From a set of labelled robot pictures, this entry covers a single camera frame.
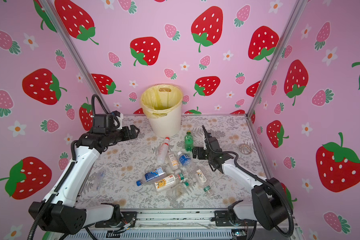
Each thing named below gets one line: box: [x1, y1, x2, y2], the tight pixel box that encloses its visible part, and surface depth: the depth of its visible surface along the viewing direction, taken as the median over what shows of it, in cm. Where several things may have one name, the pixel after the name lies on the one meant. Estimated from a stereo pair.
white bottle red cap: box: [157, 137, 170, 165], surface depth 95 cm
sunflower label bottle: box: [154, 174, 179, 192], surface depth 82 cm
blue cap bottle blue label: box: [136, 166, 166, 187], surface depth 85 cm
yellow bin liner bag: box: [140, 84, 183, 119], surface depth 101 cm
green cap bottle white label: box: [195, 169, 211, 193], surface depth 84 cm
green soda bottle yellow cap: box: [184, 130, 194, 152], surface depth 103 cm
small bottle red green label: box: [174, 168, 185, 181], surface depth 88 cm
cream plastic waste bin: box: [140, 83, 183, 138], surface depth 101 cm
